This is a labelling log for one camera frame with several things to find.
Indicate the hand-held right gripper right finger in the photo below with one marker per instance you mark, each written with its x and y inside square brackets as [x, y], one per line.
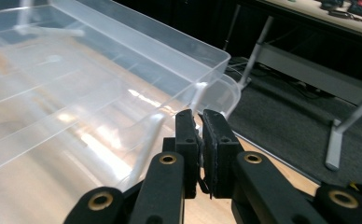
[221, 155]

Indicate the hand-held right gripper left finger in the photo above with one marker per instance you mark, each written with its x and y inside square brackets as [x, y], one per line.
[187, 149]

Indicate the clear plastic storage box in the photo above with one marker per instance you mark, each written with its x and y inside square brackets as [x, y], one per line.
[76, 93]

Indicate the white metal stand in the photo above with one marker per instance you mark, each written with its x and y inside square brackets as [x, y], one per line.
[309, 74]

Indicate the small black desk item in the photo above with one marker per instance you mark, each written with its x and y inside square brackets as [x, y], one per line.
[344, 15]

